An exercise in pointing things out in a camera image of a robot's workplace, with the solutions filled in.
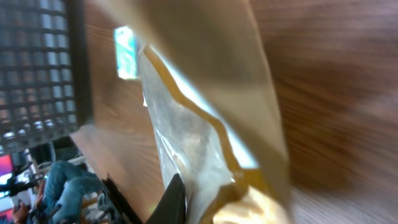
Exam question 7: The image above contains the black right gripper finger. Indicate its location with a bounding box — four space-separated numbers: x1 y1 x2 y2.
146 174 186 224

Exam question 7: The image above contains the brown beige snack pouch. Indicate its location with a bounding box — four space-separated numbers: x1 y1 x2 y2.
99 0 294 223

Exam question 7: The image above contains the small teal tissue pack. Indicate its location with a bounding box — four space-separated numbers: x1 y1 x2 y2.
114 26 138 80

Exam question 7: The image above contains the person in blue jeans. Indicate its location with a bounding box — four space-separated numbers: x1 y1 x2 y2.
34 161 103 223

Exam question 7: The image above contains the grey plastic mesh basket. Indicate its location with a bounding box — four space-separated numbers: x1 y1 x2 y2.
1 0 93 155

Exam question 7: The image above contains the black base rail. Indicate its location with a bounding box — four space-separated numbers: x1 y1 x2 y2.
102 176 143 224

